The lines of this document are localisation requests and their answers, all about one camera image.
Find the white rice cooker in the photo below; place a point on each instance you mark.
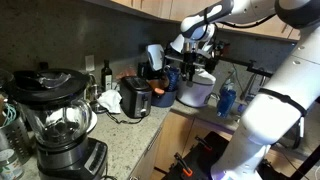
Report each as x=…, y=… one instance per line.
x=195, y=91

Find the black countertop appliance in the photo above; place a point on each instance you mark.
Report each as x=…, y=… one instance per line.
x=143, y=70

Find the wooden lower cabinets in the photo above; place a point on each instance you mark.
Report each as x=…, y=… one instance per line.
x=173, y=140

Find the wooden upper cabinets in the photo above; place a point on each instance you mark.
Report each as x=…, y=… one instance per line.
x=150, y=6

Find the black case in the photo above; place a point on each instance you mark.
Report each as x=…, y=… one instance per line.
x=203, y=160

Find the labelled tin can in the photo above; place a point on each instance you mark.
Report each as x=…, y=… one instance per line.
x=10, y=166

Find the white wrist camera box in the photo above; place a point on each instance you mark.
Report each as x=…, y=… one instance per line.
x=177, y=43

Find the wooden cabinets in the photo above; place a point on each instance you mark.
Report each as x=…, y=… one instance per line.
x=150, y=6
x=173, y=140

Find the orange plastic bag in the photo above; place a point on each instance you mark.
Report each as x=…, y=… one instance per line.
x=126, y=73

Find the dark glass olive oil bottle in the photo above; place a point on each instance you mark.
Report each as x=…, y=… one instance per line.
x=107, y=78

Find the white cutting board grey rim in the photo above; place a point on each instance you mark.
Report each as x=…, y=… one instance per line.
x=155, y=56

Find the white cloth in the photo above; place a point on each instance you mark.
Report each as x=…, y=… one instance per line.
x=111, y=100

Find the blue spray bottle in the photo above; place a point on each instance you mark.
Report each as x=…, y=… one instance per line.
x=226, y=101

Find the white plate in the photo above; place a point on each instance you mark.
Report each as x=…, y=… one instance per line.
x=93, y=121

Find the black clamp orange tip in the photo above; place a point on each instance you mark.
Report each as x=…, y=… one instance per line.
x=204, y=142
x=185, y=166

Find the black tripod leg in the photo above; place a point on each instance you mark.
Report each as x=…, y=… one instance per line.
x=305, y=163

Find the white wall outlet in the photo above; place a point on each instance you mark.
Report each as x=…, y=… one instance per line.
x=90, y=63

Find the black blender with glass jar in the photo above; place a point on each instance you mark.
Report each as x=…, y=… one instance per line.
x=66, y=156

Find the perforated metal utensil holder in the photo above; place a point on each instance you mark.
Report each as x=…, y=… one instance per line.
x=16, y=136

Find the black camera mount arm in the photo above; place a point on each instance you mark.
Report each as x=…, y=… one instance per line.
x=253, y=68

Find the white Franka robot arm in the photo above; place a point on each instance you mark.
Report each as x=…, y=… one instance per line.
x=283, y=83

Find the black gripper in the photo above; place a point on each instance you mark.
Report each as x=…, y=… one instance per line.
x=189, y=55

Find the black toaster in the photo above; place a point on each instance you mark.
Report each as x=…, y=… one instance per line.
x=135, y=96

